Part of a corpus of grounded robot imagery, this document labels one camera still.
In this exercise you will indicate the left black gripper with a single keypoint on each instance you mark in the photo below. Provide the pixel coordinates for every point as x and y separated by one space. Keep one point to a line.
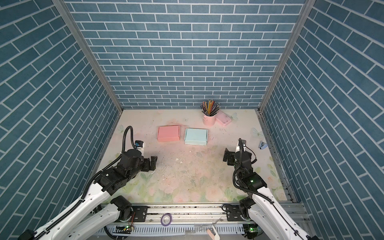
147 161

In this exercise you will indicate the pink pencil case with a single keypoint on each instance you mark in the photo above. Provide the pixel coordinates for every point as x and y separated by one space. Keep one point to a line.
223 119

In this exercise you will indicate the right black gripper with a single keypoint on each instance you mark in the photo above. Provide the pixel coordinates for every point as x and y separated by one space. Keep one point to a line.
232 156

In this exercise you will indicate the small blue clip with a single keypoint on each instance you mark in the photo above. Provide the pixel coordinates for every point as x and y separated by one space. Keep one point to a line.
263 145

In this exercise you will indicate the pink paper box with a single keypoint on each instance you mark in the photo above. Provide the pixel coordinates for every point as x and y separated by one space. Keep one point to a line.
168 133

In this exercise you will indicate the white tool on rail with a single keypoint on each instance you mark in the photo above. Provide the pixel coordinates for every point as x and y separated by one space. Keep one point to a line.
210 230

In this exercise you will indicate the coloured pencils bundle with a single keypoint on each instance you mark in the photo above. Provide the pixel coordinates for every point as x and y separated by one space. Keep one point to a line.
210 108

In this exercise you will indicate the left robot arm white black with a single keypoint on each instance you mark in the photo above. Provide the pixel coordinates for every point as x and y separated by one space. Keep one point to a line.
73 222

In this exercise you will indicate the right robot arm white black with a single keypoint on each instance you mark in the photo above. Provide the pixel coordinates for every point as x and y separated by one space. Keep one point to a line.
260 206

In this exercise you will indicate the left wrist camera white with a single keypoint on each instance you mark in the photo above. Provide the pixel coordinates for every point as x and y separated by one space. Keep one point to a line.
140 145

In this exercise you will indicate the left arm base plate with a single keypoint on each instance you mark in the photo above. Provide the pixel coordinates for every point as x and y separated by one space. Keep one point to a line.
133 214

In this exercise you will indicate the pink metal pencil cup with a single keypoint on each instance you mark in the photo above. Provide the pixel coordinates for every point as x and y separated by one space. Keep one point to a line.
209 120

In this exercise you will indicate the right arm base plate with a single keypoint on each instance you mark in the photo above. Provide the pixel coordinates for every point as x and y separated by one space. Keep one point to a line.
240 213

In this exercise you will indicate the light blue paper box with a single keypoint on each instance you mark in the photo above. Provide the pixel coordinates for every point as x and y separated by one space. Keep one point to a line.
196 136

